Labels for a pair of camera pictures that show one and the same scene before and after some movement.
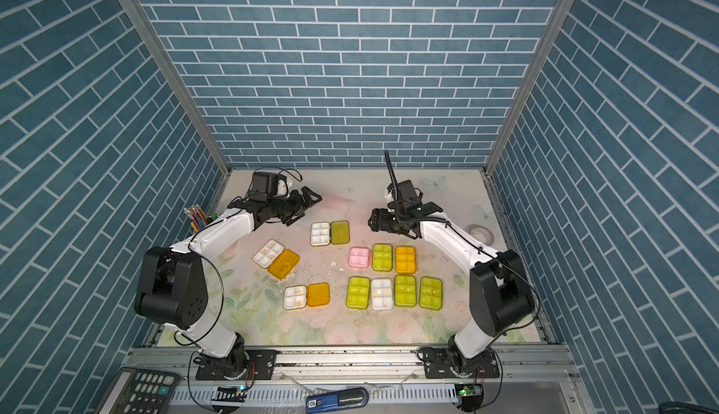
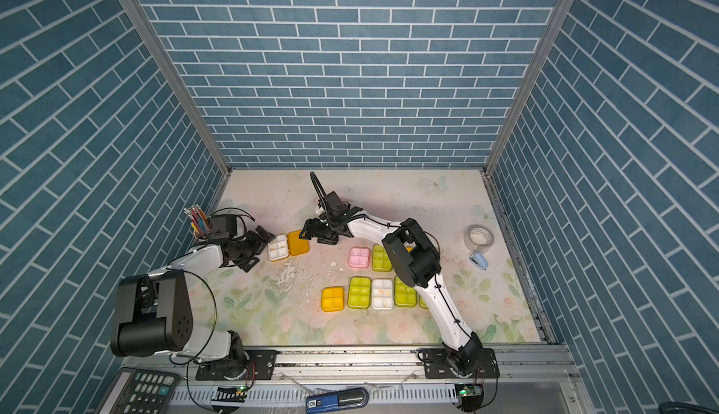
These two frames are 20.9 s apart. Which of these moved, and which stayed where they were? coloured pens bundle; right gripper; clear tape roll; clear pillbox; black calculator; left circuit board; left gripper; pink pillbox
Moved: left gripper; right gripper
Stayed: clear tape roll; coloured pens bundle; left circuit board; clear pillbox; black calculator; pink pillbox
